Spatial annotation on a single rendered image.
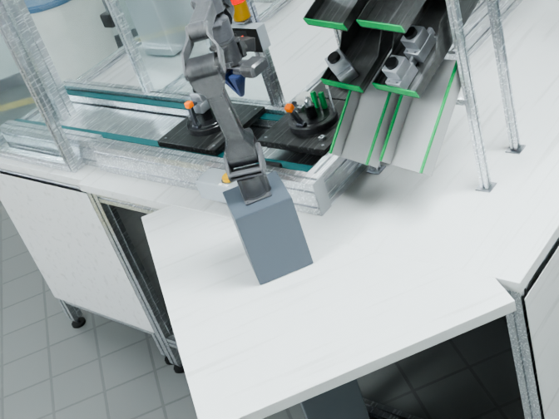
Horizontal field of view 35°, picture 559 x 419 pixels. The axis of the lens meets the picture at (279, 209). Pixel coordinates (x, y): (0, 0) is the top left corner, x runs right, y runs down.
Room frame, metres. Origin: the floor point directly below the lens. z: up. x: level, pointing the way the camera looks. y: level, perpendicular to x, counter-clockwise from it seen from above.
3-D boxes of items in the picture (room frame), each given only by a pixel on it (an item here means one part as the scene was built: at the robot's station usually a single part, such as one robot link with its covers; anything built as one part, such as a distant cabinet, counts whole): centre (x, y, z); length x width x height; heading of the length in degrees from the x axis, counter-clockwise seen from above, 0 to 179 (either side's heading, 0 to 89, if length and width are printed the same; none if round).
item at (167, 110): (2.37, 0.07, 0.91); 0.84 x 0.28 x 0.10; 42
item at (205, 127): (2.38, 0.11, 0.98); 0.14 x 0.14 x 0.02
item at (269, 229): (1.77, 0.04, 0.96); 0.14 x 0.14 x 0.20; 6
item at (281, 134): (2.18, -0.17, 1.01); 0.24 x 0.24 x 0.13; 42
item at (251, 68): (1.96, 0.00, 1.33); 0.19 x 0.06 x 0.08; 42
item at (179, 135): (2.38, 0.11, 0.96); 0.24 x 0.24 x 0.02; 42
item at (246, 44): (2.00, -0.04, 1.33); 0.07 x 0.07 x 0.06; 44
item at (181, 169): (2.23, 0.18, 0.91); 0.89 x 0.06 x 0.11; 42
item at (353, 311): (1.77, -0.01, 0.84); 0.90 x 0.70 x 0.03; 6
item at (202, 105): (2.39, 0.10, 1.06); 0.08 x 0.04 x 0.07; 133
